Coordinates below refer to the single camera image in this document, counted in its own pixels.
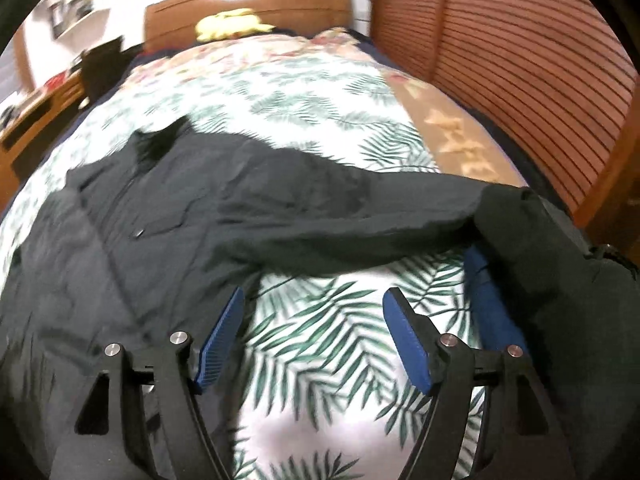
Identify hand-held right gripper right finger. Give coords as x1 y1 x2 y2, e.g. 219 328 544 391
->
382 287 576 480

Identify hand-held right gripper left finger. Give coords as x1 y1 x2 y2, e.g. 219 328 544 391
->
50 287 246 480

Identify black jacket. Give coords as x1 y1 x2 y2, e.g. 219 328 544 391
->
0 115 640 480

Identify leaf print blanket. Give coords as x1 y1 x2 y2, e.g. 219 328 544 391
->
0 55 531 480

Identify brown patterned blanket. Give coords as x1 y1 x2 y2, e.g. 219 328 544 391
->
385 67 531 186

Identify wooden desk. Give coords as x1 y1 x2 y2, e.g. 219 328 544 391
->
0 67 88 186

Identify black chair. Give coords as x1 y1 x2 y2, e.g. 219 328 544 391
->
80 35 146 108

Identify yellow plush toy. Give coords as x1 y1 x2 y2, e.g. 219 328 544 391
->
194 8 275 43

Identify wooden louvred wardrobe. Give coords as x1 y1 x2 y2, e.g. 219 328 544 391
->
370 0 640 251

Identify wooden headboard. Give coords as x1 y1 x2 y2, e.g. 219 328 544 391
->
144 0 353 56

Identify white wall shelves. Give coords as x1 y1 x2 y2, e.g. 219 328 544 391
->
47 0 108 38

